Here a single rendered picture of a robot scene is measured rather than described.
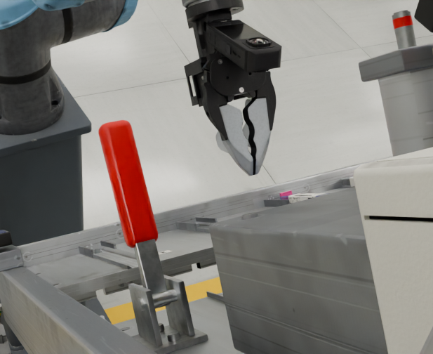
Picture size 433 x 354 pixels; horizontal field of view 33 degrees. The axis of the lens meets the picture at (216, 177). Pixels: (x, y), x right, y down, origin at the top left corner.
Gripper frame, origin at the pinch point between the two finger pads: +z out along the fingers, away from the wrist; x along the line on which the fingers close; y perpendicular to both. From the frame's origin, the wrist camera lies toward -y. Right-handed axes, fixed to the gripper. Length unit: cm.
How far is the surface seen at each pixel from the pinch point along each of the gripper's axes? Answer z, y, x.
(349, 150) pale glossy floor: 8, 100, -76
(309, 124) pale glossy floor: -2, 110, -71
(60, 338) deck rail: 5, -41, 32
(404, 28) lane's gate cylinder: -6, -62, 22
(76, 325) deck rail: 4, -44, 32
